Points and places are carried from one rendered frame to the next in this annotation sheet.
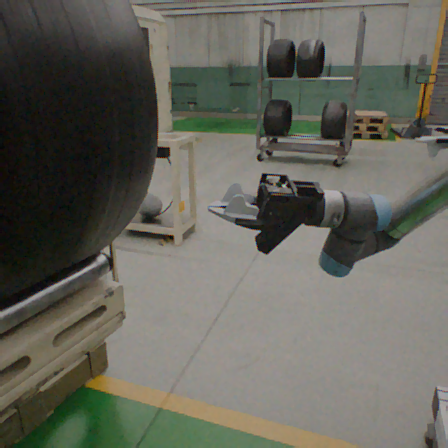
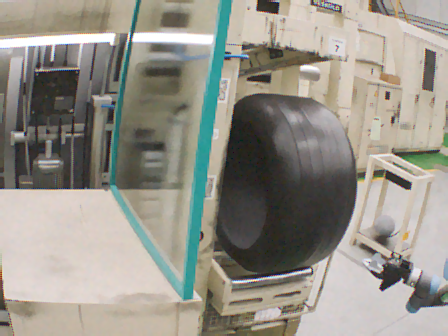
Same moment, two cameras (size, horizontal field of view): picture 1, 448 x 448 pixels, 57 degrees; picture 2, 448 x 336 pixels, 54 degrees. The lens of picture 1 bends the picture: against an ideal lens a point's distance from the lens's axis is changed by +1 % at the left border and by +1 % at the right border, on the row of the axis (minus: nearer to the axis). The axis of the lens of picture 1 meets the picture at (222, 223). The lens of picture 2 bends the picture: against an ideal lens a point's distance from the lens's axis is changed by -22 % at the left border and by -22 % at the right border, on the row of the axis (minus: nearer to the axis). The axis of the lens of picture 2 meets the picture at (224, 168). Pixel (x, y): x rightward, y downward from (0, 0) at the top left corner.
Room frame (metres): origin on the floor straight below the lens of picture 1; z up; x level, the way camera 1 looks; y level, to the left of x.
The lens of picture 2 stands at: (-0.87, -0.43, 1.77)
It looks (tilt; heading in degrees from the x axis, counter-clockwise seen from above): 17 degrees down; 35
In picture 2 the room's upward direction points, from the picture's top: 8 degrees clockwise
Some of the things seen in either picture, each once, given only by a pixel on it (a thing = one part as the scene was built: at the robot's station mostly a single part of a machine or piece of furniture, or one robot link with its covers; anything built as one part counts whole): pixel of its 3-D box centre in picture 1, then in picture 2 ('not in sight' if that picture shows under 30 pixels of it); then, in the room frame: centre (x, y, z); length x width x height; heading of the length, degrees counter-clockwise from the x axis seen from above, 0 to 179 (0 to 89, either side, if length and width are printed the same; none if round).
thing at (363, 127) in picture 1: (365, 123); not in sight; (8.78, -3.02, 0.22); 1.27 x 0.90 x 0.44; 161
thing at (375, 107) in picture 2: not in sight; (367, 123); (5.31, 1.75, 0.62); 0.91 x 0.58 x 1.25; 161
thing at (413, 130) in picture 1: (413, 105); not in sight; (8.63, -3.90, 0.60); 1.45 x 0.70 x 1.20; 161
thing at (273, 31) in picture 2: not in sight; (273, 30); (0.88, 0.64, 1.71); 0.61 x 0.25 x 0.15; 151
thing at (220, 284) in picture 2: not in sight; (204, 265); (0.47, 0.52, 0.90); 0.40 x 0.03 x 0.10; 61
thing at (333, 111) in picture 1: (307, 93); not in sight; (6.03, -1.20, 0.96); 1.33 x 0.64 x 1.92; 69
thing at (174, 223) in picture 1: (153, 186); (393, 210); (3.11, 0.55, 0.40); 0.60 x 0.35 x 0.80; 71
